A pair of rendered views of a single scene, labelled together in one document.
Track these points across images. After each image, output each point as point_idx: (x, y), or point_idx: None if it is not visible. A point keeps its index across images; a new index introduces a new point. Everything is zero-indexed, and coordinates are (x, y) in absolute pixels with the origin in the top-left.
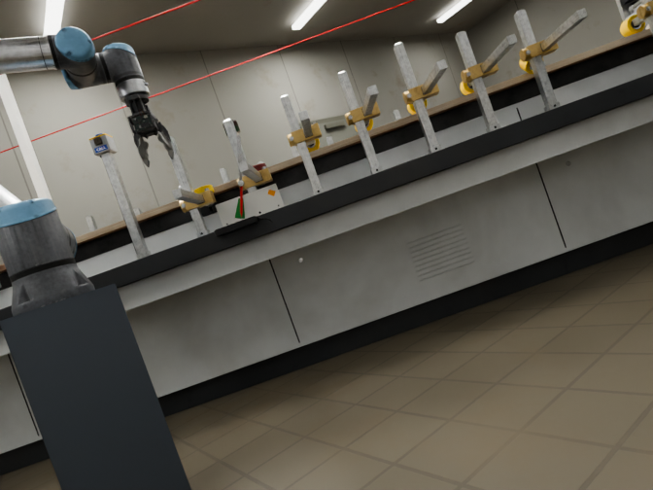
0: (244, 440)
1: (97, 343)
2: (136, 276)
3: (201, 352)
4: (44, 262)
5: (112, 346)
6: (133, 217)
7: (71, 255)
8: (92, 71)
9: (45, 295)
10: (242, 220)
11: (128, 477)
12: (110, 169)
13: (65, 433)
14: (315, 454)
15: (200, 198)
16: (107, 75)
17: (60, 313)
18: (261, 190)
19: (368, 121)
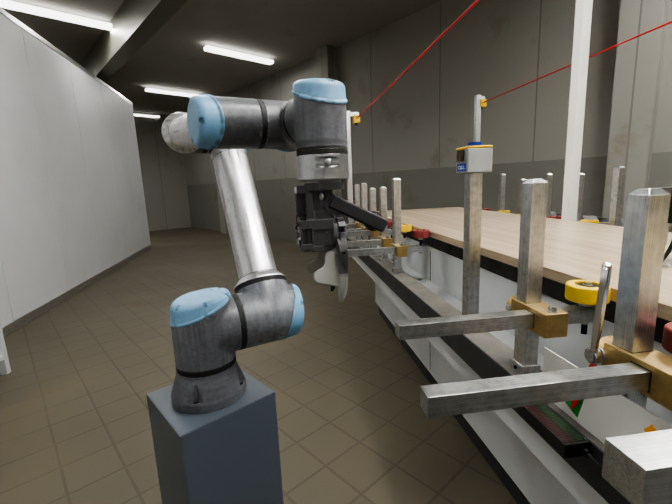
0: None
1: (173, 466)
2: (450, 343)
3: (528, 463)
4: (177, 366)
5: (178, 479)
6: (471, 274)
7: (204, 368)
8: (261, 143)
9: (171, 394)
10: (545, 424)
11: None
12: (466, 199)
13: (164, 494)
14: None
15: (512, 325)
16: (293, 140)
17: (161, 421)
18: (635, 408)
19: None
